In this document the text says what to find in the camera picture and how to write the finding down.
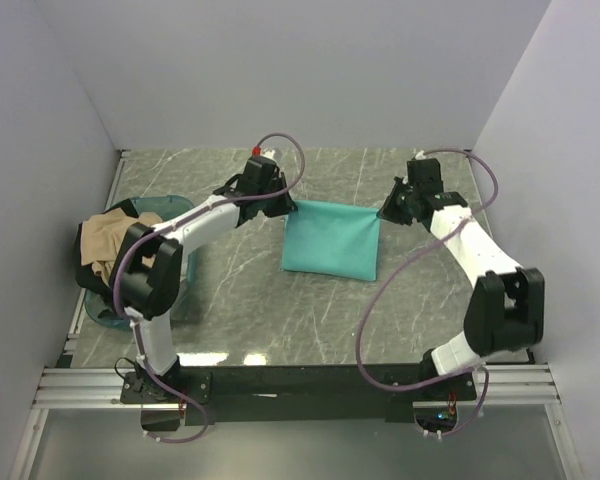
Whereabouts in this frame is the teal t-shirt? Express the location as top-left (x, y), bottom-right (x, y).
top-left (281, 200), bottom-right (380, 282)

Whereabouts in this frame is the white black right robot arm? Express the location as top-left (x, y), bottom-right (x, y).
top-left (378, 155), bottom-right (545, 399)

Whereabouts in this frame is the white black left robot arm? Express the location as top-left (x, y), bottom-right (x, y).
top-left (109, 147), bottom-right (297, 402)

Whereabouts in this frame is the teal plastic laundry bin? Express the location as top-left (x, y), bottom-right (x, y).
top-left (84, 195), bottom-right (196, 331)

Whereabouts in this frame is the beige t-shirt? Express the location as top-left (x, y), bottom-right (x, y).
top-left (80, 208), bottom-right (162, 285)

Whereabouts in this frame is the black t-shirt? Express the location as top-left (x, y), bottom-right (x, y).
top-left (72, 198), bottom-right (139, 304)

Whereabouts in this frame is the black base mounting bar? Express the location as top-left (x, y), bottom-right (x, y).
top-left (120, 365), bottom-right (477, 431)

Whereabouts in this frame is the aluminium frame rail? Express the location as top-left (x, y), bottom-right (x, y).
top-left (9, 362), bottom-right (581, 480)

